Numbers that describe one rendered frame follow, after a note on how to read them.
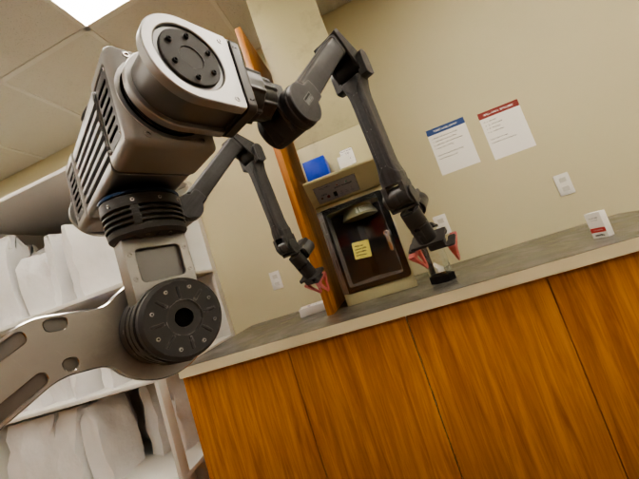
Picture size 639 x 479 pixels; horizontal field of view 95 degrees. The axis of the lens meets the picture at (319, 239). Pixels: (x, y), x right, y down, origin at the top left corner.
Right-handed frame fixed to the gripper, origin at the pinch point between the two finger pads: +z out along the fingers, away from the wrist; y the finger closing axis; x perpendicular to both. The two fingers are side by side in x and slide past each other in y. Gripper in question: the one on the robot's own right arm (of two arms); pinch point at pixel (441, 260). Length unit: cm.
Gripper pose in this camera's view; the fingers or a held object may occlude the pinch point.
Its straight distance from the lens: 95.2
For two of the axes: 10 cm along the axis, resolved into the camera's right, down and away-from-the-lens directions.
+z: 5.9, 7.5, 3.0
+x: -3.8, 5.9, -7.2
